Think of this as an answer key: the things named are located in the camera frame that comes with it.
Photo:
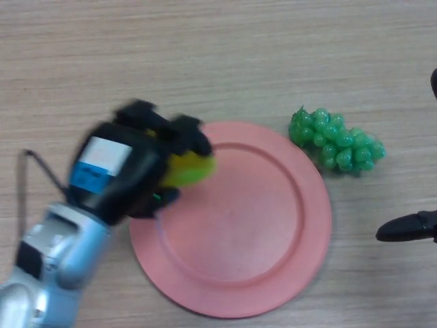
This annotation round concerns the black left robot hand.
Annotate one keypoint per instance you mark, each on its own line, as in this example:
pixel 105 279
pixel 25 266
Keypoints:
pixel 116 171

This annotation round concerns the green grape bunch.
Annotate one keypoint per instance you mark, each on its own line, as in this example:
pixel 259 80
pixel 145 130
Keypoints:
pixel 338 141

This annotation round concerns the pink round plate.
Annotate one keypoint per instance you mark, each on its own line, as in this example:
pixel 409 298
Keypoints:
pixel 239 222

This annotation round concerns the yellow green starfruit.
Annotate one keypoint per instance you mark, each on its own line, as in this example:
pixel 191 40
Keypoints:
pixel 191 169

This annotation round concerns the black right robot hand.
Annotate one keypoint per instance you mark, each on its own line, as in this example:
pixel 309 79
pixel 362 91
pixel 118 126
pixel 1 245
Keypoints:
pixel 406 229

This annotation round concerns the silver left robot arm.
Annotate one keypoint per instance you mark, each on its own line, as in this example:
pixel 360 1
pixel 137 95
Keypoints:
pixel 51 266

